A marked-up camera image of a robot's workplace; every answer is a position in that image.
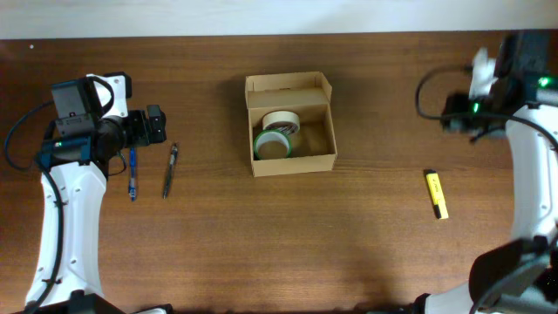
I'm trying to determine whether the yellow highlighter marker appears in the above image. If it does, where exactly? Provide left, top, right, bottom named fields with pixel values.
left=425, top=169, right=449, bottom=220

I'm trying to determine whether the green tape roll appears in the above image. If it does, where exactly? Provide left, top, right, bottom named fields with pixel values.
left=253, top=130, right=292, bottom=160

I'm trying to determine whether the beige masking tape roll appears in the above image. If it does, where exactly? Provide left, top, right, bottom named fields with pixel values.
left=262, top=111, right=300, bottom=135

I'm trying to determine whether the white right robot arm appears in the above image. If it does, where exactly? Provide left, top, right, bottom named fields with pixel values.
left=408, top=30, right=557, bottom=313

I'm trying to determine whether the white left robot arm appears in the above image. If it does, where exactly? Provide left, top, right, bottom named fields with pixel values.
left=25, top=72, right=167, bottom=312

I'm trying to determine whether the black pen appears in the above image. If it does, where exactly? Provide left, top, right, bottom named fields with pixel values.
left=162, top=142, right=179, bottom=199

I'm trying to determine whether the blue pen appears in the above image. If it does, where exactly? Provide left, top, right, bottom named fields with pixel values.
left=128, top=147, right=137, bottom=201

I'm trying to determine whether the open cardboard box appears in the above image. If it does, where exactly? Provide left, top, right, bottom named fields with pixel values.
left=245, top=72, right=337, bottom=177

